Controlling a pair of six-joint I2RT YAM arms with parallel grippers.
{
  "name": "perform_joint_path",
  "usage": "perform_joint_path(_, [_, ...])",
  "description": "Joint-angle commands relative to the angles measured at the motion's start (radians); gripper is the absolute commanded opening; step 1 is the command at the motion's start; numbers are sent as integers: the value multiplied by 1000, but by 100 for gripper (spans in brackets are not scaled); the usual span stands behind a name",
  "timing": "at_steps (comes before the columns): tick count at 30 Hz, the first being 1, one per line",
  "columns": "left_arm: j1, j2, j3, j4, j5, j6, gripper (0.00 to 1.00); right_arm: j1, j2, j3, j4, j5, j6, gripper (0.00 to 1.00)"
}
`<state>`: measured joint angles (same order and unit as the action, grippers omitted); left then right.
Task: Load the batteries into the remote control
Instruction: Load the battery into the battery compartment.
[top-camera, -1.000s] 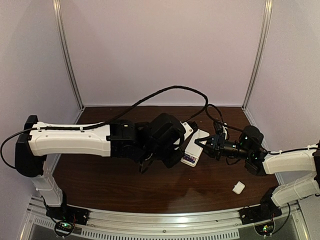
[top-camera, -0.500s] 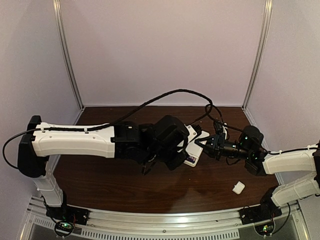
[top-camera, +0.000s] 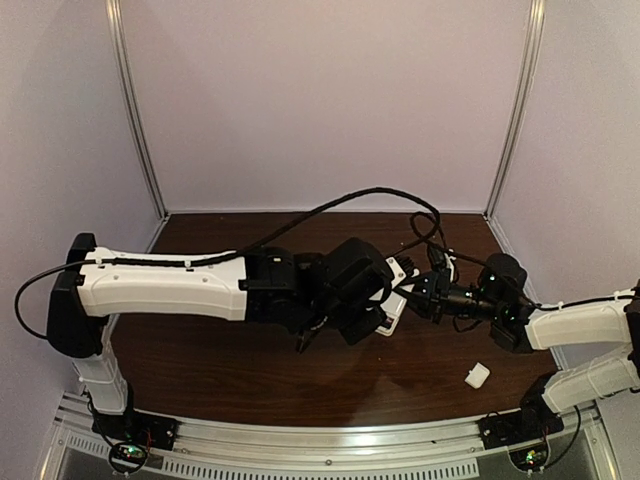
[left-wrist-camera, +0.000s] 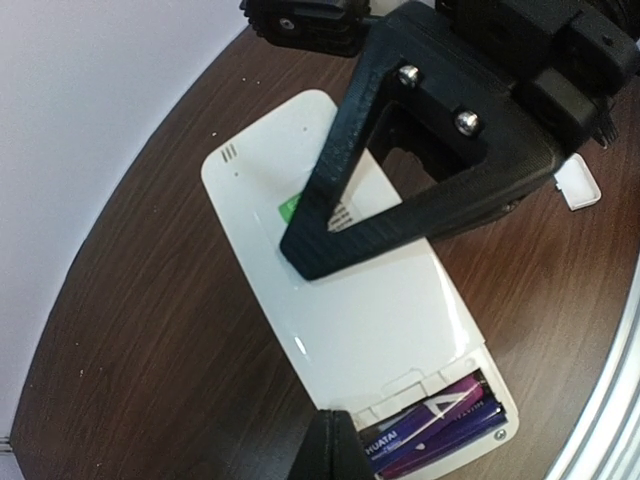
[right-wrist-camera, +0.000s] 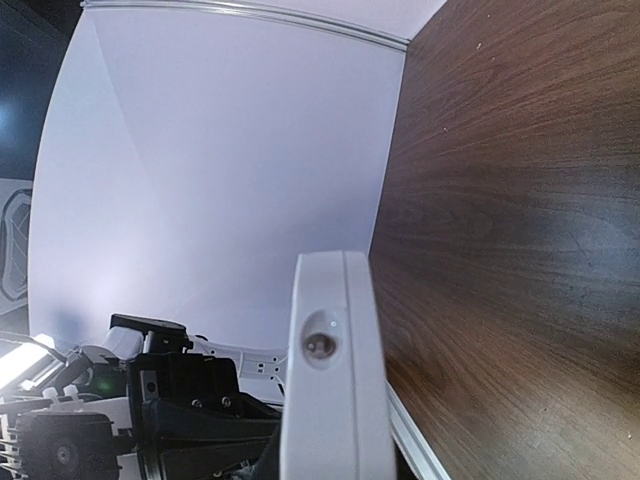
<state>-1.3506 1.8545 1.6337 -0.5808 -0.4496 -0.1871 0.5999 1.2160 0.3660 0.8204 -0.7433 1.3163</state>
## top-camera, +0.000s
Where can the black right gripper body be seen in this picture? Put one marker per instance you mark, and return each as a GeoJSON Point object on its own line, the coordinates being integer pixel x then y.
{"type": "Point", "coordinates": [435, 289]}

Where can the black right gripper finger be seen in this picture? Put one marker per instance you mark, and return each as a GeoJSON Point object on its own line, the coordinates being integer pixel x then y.
{"type": "Point", "coordinates": [415, 302]}
{"type": "Point", "coordinates": [416, 284]}

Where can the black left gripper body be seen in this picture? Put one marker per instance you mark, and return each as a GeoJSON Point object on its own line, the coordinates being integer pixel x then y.
{"type": "Point", "coordinates": [360, 326]}

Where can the white remote control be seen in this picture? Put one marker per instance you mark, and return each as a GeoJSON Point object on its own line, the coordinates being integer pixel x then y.
{"type": "Point", "coordinates": [393, 308]}

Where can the white battery cover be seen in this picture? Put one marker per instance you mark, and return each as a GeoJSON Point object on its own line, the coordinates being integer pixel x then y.
{"type": "Point", "coordinates": [477, 376]}

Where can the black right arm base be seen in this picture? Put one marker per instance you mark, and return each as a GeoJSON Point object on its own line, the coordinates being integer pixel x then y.
{"type": "Point", "coordinates": [523, 425]}

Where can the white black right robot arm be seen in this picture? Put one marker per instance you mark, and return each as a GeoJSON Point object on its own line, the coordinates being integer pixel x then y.
{"type": "Point", "coordinates": [521, 326]}

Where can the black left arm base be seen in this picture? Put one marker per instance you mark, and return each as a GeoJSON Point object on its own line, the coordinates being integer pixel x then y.
{"type": "Point", "coordinates": [154, 431]}

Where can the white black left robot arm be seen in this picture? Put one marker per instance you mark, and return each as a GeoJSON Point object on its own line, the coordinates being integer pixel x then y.
{"type": "Point", "coordinates": [343, 290]}

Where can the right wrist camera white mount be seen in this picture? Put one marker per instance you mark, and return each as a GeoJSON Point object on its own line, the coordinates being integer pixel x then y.
{"type": "Point", "coordinates": [440, 261]}

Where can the front aluminium rail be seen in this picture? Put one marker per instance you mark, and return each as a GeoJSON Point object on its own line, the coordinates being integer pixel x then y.
{"type": "Point", "coordinates": [453, 449]}

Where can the right aluminium frame post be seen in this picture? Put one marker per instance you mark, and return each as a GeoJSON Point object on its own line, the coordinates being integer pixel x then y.
{"type": "Point", "coordinates": [530, 57]}

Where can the aluminium frame post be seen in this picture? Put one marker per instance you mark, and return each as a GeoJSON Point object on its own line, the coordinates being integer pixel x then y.
{"type": "Point", "coordinates": [131, 105]}
{"type": "Point", "coordinates": [530, 57]}

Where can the left aluminium frame post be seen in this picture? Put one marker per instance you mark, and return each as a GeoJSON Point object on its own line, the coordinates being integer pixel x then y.
{"type": "Point", "coordinates": [131, 105]}

